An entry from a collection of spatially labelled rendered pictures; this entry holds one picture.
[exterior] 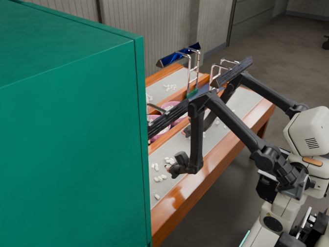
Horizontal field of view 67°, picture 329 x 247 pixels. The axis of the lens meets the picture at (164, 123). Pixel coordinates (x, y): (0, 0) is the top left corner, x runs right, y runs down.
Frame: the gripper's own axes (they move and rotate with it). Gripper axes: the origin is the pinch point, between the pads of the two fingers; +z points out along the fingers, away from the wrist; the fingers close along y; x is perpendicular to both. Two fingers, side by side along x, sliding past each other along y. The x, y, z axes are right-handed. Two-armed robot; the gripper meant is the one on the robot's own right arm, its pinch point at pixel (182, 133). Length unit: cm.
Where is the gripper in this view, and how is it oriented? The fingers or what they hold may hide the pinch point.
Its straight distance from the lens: 194.4
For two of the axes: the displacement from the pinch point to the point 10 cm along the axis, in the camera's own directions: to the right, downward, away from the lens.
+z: -5.8, 2.1, 7.8
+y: -6.5, 4.6, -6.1
